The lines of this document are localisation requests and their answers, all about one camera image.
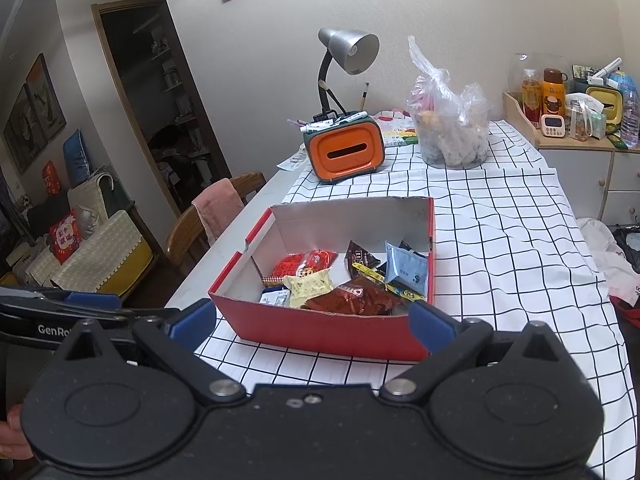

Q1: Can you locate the yellow tissue box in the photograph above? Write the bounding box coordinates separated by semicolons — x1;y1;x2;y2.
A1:
584;86;624;129

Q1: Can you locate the red printed cushion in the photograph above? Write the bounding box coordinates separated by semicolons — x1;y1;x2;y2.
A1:
48;209;84;265

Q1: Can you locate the orange green desk organizer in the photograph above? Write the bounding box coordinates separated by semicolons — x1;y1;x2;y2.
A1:
299;112;386;185

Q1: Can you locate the black bag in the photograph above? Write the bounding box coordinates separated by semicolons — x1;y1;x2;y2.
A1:
612;227;640;274

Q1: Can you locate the red cardboard box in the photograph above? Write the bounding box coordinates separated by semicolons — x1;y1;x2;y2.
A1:
208;196;435;363

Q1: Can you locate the black snack packet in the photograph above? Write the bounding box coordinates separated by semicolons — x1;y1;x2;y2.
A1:
398;240;431;259

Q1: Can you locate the colourful booklet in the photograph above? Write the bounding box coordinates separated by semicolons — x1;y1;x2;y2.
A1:
374;109;419;149

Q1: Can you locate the wooden chair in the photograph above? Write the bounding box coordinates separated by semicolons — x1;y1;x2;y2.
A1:
164;172;266;271

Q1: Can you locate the black and white snack bar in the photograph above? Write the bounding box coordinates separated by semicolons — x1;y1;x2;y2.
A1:
258;287;292;307

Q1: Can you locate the paper sheet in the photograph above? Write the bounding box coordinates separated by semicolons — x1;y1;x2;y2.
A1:
277;144;311;171

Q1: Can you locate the small red cushion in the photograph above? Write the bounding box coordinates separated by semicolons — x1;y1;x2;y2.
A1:
42;160;62;196

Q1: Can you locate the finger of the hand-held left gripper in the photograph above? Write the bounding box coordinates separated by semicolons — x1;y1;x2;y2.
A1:
0;304;183;325
0;285;124;312

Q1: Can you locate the pink towel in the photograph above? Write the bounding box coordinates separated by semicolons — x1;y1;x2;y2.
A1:
191;178;245;246

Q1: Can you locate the white checked tablecloth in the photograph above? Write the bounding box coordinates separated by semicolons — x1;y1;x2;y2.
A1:
192;119;631;480

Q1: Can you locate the large glass jar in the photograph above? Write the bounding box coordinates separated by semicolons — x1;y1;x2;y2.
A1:
507;53;574;94

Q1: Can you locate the large red snack packet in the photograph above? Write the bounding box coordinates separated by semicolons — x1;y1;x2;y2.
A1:
264;248;339;289

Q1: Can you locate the clear plastic bag of snacks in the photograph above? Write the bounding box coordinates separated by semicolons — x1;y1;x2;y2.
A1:
405;35;491;169

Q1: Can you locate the dark bookshelf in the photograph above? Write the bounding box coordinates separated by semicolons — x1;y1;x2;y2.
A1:
92;2;231;216

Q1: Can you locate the blue cushion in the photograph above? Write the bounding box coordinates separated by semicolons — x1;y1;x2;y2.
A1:
62;128;91;189

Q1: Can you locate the yellow bench white cushion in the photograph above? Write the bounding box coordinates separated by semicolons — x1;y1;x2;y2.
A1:
0;209;154;296

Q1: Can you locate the person's left hand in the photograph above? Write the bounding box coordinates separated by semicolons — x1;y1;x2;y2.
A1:
0;402;34;461

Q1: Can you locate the white tube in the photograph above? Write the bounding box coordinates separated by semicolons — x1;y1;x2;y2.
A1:
587;57;624;86

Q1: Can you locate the dark wall picture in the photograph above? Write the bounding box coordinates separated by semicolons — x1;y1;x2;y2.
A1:
24;53;68;141
2;84;34;174

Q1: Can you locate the red cloth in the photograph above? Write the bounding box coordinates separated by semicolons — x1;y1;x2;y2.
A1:
609;294;640;321

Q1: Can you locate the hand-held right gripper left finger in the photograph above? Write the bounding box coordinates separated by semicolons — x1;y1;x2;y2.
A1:
64;297;249;404

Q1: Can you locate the wooden desktop tray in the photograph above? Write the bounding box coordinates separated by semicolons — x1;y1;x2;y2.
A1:
502;90;640;150

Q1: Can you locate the woven beige cushion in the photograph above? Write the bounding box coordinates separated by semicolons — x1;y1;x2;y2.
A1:
67;172;116;226

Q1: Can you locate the white cabinet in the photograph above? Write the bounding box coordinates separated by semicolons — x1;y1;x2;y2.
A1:
537;144;640;227

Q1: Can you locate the clear plastic jar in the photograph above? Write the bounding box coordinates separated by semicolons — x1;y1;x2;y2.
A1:
567;99;589;141

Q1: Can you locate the silver desk lamp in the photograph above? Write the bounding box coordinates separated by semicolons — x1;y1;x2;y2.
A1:
317;27;380;117

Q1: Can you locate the yellow candy packet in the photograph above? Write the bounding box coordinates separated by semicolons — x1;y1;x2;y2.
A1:
352;261;426;302

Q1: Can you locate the light blue snack packet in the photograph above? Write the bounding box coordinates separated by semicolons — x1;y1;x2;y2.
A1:
384;241;430;302

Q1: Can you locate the white cloth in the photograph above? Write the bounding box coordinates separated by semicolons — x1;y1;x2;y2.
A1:
574;217;640;306

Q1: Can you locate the pale yellow snack packet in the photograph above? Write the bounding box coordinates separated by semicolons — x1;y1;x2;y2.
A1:
282;268;335;310

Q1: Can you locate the white marker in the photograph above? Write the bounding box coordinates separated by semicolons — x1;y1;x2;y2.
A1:
299;112;369;134

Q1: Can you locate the clear water bottle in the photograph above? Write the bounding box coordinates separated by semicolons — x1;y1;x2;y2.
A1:
619;89;640;150

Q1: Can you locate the dark brown candy packet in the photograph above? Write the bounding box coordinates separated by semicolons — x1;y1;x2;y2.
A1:
344;239;384;276

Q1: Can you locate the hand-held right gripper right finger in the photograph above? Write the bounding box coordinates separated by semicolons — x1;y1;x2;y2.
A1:
377;300;572;404

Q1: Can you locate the white kitchen timer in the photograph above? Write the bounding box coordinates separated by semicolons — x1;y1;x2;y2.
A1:
539;113;567;139

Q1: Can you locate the red-brown snack packet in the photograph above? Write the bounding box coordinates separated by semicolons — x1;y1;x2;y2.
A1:
303;279;407;317

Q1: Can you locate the orange thermos bottle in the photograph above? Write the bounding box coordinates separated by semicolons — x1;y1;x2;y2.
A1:
541;68;569;117

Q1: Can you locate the juice bottle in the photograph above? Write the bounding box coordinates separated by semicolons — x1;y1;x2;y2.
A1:
521;68;543;116

